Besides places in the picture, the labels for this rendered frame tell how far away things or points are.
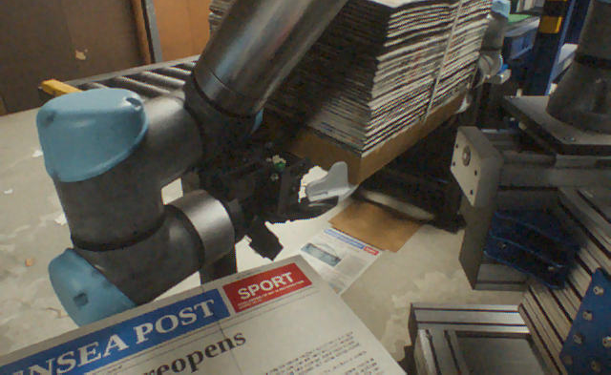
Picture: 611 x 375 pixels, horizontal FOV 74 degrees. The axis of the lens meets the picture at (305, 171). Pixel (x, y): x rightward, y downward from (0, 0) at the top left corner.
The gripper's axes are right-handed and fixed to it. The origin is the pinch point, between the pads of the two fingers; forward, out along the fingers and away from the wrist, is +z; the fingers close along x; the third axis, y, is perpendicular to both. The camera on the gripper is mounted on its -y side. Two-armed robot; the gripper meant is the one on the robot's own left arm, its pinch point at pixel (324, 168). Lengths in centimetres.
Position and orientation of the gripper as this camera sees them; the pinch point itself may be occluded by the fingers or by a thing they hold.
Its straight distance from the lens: 58.6
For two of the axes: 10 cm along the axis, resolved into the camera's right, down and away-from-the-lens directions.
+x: -7.7, -4.3, 4.8
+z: 6.3, -3.6, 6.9
